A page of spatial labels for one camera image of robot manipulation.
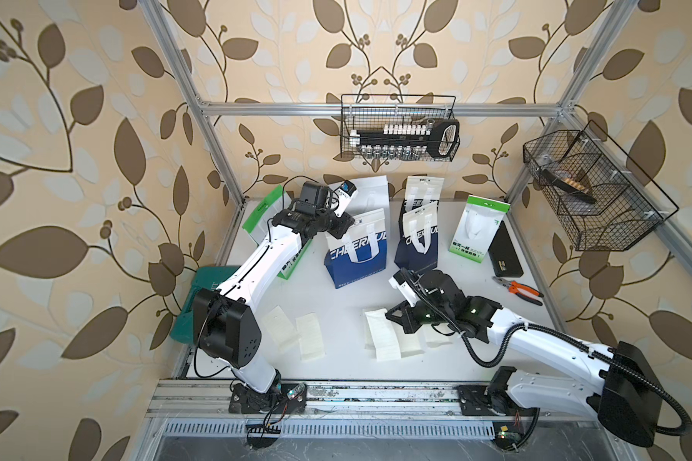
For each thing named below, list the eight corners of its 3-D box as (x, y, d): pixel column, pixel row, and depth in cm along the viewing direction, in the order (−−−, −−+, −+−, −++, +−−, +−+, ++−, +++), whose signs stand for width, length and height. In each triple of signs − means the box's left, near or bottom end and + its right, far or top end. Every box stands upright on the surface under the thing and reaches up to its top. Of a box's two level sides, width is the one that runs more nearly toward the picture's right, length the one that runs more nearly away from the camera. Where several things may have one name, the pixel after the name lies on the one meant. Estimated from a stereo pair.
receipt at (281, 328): (280, 353, 85) (279, 351, 84) (260, 320, 92) (259, 318, 90) (301, 338, 88) (300, 335, 86) (280, 307, 95) (279, 304, 93)
